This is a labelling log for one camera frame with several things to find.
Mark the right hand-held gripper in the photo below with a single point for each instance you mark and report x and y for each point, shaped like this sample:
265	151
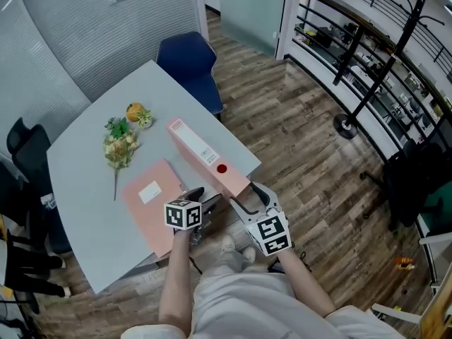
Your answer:
270	233

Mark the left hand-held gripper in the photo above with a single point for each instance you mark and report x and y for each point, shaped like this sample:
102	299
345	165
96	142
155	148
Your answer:
182	214

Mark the plain-faced pink file box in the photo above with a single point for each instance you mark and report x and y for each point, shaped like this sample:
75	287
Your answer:
197	147

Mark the person's right forearm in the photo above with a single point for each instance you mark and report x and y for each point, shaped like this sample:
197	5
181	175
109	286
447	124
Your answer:
307	284

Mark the person's left forearm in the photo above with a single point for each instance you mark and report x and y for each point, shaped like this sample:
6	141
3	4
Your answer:
176	281

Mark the black coat rack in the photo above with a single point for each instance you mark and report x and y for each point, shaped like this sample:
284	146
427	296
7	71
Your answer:
381	76

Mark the person's white right shoe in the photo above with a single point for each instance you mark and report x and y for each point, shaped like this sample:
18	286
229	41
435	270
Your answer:
249	254

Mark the black device with screen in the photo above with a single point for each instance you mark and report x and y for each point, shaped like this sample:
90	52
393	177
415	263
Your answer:
275	268

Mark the artificial flower bouquet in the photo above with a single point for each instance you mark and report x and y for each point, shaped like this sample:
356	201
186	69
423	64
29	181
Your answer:
120	148

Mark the person's white shirt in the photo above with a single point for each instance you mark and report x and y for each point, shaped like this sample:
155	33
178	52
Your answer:
247	309

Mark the orange pumpkin ornament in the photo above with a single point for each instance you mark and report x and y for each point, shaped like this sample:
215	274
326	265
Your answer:
133	112

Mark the dark blue chair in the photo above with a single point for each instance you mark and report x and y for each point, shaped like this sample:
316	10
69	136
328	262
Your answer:
187	69

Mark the clear plastic water bottle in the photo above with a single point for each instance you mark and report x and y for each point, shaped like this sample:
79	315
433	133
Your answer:
47	202

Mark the black and green office chair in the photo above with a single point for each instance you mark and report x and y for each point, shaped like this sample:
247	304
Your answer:
413	185

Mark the frosted glass door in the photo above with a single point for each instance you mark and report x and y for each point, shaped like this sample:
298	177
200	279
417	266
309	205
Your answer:
250	12

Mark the round yellow table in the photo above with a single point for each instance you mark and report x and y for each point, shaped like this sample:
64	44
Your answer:
2	226

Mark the wooden desk with white frame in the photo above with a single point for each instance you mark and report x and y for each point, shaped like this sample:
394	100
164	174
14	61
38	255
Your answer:
438	313

